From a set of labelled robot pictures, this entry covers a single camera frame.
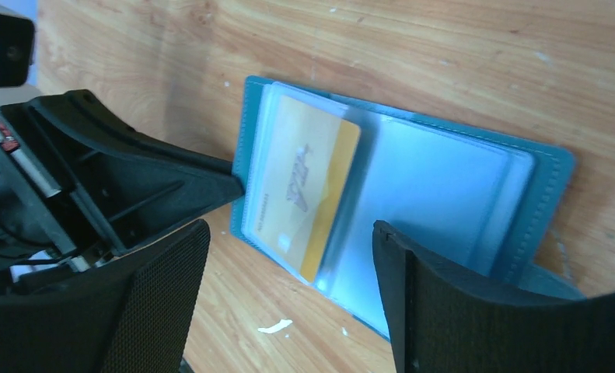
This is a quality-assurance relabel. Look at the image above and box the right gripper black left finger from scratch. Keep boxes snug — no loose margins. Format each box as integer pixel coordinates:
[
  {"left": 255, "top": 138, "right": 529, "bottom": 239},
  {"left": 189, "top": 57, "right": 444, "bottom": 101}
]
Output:
[{"left": 0, "top": 219, "right": 211, "bottom": 372}]

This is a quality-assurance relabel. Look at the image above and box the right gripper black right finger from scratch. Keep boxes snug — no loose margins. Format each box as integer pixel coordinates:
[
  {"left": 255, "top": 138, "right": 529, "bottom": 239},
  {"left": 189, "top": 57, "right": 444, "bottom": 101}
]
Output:
[{"left": 372, "top": 221, "right": 615, "bottom": 372}]

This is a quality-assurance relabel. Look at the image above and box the gold yellow credit card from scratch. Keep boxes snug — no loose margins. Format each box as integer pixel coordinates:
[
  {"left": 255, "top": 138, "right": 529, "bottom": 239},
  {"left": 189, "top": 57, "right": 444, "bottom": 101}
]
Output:
[{"left": 242, "top": 92, "right": 362, "bottom": 283}]

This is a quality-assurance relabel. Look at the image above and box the blue leather card holder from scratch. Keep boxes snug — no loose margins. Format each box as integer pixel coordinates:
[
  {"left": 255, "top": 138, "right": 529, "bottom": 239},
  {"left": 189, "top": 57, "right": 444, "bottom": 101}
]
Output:
[{"left": 231, "top": 75, "right": 582, "bottom": 338}]

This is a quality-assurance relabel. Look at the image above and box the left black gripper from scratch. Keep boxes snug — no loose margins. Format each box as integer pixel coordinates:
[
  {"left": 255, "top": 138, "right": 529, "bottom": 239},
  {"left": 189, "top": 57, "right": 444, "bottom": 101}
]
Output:
[{"left": 0, "top": 89, "right": 243, "bottom": 295}]

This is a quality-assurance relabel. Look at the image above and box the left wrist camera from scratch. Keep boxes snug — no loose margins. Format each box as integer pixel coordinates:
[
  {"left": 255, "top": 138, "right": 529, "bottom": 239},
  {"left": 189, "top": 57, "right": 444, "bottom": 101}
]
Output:
[{"left": 0, "top": 5, "right": 36, "bottom": 88}]

